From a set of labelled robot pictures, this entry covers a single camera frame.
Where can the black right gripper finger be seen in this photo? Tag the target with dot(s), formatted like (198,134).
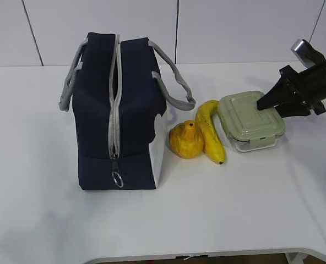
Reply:
(285,90)
(293,109)

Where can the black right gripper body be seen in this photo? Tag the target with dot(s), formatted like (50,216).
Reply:
(317,107)

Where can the green lid glass container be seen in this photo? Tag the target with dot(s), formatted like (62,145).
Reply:
(246,127)

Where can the yellow banana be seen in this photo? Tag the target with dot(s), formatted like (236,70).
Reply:
(213,146)

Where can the yellow pear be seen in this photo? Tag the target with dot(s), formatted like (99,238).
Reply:
(186,140)

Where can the navy blue lunch bag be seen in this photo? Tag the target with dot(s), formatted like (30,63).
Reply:
(119,92)

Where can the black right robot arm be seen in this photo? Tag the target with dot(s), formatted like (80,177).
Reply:
(314,80)

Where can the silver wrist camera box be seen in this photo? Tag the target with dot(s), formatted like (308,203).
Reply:
(306,54)

